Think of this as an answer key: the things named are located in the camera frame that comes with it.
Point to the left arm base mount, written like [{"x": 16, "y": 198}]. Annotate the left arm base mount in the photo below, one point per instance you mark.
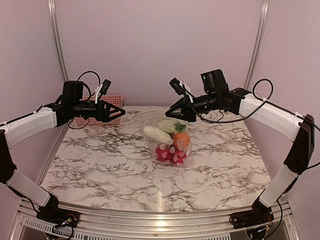
[{"x": 63, "y": 215}]

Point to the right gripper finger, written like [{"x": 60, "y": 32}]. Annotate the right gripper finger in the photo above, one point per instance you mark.
[
  {"x": 176, "y": 114},
  {"x": 179, "y": 105}
]

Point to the white fake daikon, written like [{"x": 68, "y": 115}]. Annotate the white fake daikon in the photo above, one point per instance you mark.
[{"x": 158, "y": 135}]

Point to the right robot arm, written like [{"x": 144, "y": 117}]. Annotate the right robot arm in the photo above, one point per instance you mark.
[{"x": 297, "y": 130}]

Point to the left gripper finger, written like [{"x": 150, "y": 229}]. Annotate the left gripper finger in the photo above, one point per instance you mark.
[
  {"x": 113, "y": 117},
  {"x": 111, "y": 108}
]

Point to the pink spotted fake fruit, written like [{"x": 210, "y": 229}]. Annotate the pink spotted fake fruit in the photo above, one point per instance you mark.
[{"x": 169, "y": 154}]

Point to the pink plastic basket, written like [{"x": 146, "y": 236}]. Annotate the pink plastic basket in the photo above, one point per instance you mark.
[{"x": 113, "y": 99}]

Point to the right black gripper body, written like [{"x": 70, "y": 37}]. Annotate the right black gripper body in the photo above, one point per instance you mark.
[{"x": 212, "y": 103}]

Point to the aluminium frame post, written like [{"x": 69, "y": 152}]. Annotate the aluminium frame post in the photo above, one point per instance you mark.
[
  {"x": 57, "y": 39},
  {"x": 260, "y": 34}
]

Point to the aluminium front rail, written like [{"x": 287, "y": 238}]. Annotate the aluminium front rail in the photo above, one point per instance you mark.
[{"x": 108, "y": 224}]

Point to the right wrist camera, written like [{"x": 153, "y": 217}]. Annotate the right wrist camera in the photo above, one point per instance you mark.
[{"x": 181, "y": 88}]

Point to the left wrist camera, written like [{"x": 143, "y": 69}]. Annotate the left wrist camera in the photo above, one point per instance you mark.
[{"x": 101, "y": 90}]

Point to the right aluminium frame post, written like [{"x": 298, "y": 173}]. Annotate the right aluminium frame post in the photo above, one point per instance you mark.
[{"x": 260, "y": 34}]

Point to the green fake vegetable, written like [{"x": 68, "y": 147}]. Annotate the green fake vegetable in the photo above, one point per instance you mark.
[{"x": 179, "y": 127}]

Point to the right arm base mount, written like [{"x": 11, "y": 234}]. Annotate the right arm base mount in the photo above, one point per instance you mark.
[{"x": 249, "y": 218}]

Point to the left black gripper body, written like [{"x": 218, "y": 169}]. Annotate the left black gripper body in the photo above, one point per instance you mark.
[{"x": 78, "y": 111}]

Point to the left aluminium frame post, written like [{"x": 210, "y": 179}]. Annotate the left aluminium frame post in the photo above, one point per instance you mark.
[{"x": 57, "y": 39}]

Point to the clear zip top bag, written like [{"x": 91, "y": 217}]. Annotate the clear zip top bag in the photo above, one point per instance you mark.
[{"x": 151, "y": 119}]

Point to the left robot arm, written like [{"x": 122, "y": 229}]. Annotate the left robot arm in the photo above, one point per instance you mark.
[{"x": 20, "y": 137}]

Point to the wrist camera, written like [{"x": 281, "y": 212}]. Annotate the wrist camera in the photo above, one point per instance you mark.
[
  {"x": 181, "y": 88},
  {"x": 101, "y": 90}
]

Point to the orange fake fruit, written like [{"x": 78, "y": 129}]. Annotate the orange fake fruit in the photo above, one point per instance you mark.
[{"x": 184, "y": 137}]

